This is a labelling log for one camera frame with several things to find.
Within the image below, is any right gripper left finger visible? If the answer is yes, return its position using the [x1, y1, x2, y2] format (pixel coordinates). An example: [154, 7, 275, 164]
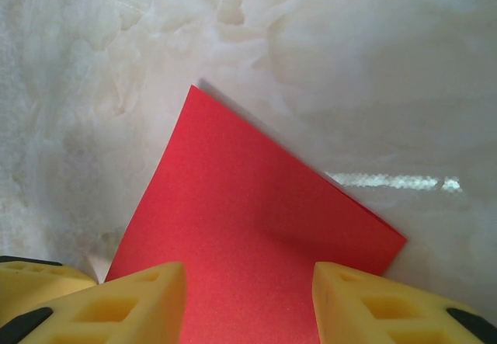
[0, 260, 188, 344]

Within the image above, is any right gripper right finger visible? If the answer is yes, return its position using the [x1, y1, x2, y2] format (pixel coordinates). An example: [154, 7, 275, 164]
[311, 260, 497, 344]

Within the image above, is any red square paper sheet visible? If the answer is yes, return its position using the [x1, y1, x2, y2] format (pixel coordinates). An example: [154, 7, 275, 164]
[104, 84, 408, 344]

